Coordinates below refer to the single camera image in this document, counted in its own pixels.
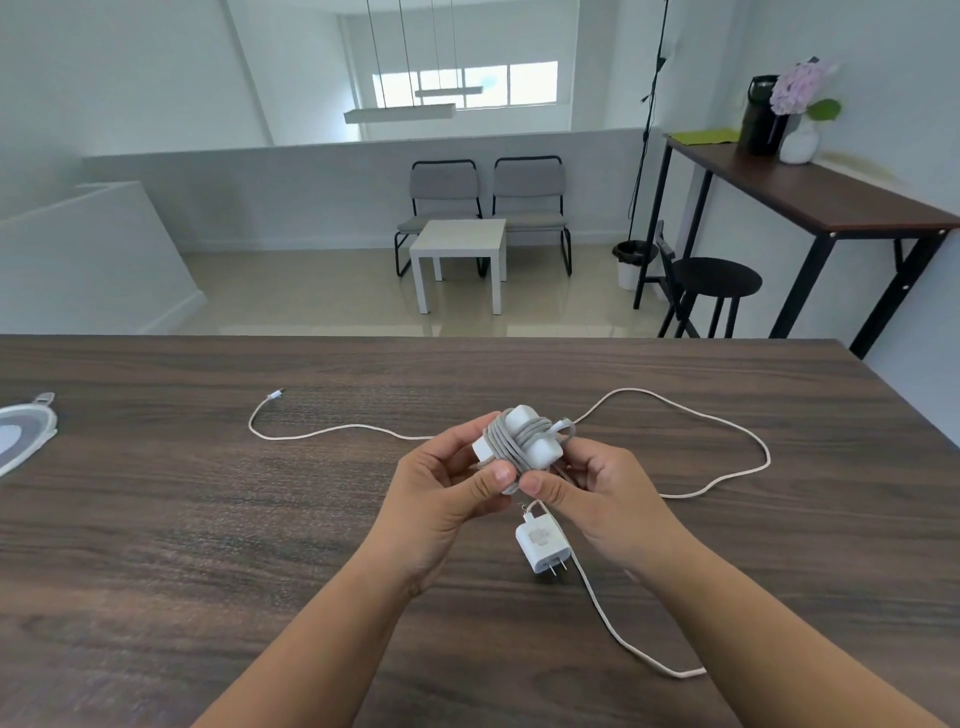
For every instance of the person's right hand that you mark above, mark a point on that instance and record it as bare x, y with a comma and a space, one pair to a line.
615, 510

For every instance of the person's left hand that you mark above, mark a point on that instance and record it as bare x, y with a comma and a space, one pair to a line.
427, 510

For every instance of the person's left thumb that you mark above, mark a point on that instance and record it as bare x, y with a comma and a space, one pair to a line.
487, 491

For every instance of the person's right thumb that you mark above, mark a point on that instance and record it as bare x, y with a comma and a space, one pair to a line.
551, 496

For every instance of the white power adapter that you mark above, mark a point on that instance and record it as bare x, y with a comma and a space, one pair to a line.
525, 435

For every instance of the person's right forearm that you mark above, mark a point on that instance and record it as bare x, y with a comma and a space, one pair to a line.
765, 645

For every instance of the person's left forearm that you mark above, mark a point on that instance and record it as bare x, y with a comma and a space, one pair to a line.
322, 652

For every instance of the small white plug charger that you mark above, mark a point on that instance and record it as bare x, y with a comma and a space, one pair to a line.
541, 546

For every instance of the white bin black liner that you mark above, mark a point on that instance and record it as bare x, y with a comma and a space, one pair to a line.
634, 262

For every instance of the white square side table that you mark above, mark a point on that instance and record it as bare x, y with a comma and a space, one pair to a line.
459, 238

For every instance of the black round stool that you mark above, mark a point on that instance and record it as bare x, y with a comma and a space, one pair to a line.
716, 276

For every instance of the long white pendant lamp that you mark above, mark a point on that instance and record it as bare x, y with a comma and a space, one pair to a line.
448, 91
401, 114

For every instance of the green mat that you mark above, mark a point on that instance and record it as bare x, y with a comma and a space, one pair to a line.
703, 136

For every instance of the high wooden table black legs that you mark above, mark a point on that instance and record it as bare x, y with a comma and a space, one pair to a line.
810, 191

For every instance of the window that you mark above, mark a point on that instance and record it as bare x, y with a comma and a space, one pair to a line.
465, 84

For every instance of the black flask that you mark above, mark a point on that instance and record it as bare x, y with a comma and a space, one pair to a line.
759, 120

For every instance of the white vase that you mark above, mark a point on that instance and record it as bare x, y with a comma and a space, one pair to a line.
798, 144

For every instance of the round white charging pad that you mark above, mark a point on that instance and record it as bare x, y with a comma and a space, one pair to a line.
19, 439

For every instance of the pink flowers green leaf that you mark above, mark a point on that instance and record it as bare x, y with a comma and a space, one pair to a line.
799, 86

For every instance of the grey chair black frame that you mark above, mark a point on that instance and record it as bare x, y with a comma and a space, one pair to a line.
442, 184
529, 184

